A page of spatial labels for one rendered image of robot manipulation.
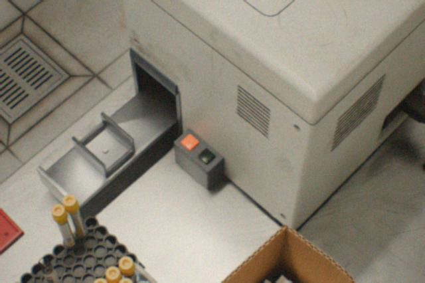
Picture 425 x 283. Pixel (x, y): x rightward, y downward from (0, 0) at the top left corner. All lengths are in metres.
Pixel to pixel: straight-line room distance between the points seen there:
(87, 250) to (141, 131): 0.16
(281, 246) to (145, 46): 0.28
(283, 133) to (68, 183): 0.30
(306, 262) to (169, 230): 0.20
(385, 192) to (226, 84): 0.29
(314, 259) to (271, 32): 0.24
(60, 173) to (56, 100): 1.17
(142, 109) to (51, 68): 1.20
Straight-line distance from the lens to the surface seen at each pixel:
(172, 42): 0.92
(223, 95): 0.91
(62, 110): 2.19
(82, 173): 1.04
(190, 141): 1.03
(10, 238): 1.06
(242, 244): 1.03
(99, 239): 1.02
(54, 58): 2.28
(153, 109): 1.07
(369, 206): 1.07
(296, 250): 0.91
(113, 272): 0.90
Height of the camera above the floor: 1.82
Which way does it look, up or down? 60 degrees down
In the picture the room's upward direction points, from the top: 1 degrees counter-clockwise
